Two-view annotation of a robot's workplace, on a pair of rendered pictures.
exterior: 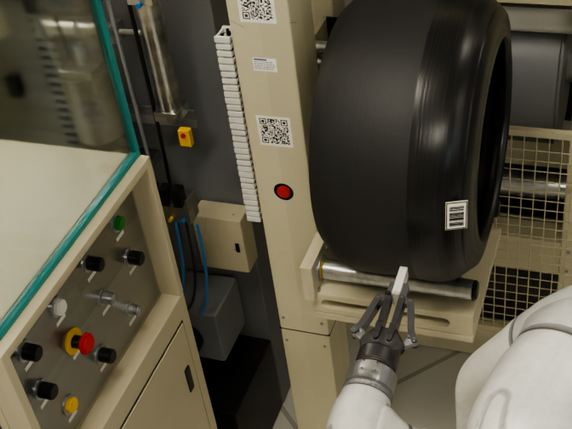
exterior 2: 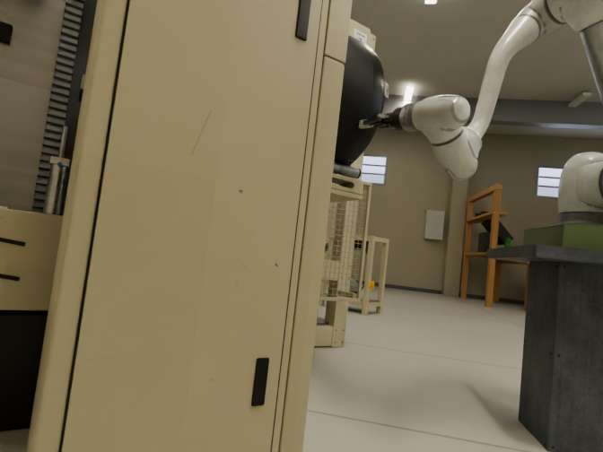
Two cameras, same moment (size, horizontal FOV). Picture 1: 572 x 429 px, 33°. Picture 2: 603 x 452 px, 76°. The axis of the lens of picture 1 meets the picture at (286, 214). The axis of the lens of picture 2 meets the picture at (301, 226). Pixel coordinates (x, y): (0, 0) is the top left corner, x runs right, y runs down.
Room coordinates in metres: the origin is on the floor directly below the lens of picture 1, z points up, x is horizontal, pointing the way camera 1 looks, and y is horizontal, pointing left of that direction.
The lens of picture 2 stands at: (0.73, 1.09, 0.54)
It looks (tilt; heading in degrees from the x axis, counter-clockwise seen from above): 4 degrees up; 303
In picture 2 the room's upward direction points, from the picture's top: 6 degrees clockwise
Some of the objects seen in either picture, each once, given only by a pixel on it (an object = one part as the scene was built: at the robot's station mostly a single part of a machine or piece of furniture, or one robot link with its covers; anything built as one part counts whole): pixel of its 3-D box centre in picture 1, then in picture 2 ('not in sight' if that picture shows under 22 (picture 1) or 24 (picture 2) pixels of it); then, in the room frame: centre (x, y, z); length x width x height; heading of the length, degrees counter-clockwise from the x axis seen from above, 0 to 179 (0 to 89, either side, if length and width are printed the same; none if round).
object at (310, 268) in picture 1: (334, 227); not in sight; (1.72, -0.11, 0.90); 0.40 x 0.03 x 0.10; 156
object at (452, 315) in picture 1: (395, 300); (321, 180); (1.52, -0.21, 0.84); 0.36 x 0.09 x 0.06; 66
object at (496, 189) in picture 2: not in sight; (512, 249); (1.39, -7.20, 1.06); 1.63 x 1.46 x 2.11; 113
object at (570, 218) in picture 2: not in sight; (581, 222); (0.66, -0.64, 0.77); 0.22 x 0.18 x 0.06; 113
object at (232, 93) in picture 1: (244, 129); not in sight; (1.74, 0.06, 1.19); 0.05 x 0.04 x 0.48; 156
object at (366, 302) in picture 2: not in sight; (353, 272); (2.55, -2.80, 0.40); 0.60 x 0.35 x 0.80; 173
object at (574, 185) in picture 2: not in sight; (588, 184); (0.65, -0.61, 0.90); 0.18 x 0.16 x 0.22; 141
